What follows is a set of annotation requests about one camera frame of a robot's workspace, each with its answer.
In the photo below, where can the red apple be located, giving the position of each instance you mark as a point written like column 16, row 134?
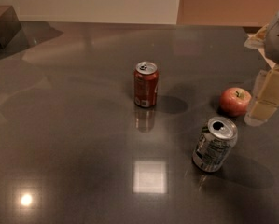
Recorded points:
column 234, row 101

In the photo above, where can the red soda can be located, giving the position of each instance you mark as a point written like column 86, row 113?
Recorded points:
column 146, row 77

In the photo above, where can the silver 7up can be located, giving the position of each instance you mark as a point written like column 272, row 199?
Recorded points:
column 218, row 137

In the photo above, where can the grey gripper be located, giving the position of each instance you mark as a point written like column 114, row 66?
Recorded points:
column 277, row 40

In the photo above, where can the dark box in corner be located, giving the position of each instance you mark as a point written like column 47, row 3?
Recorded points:
column 9, row 25

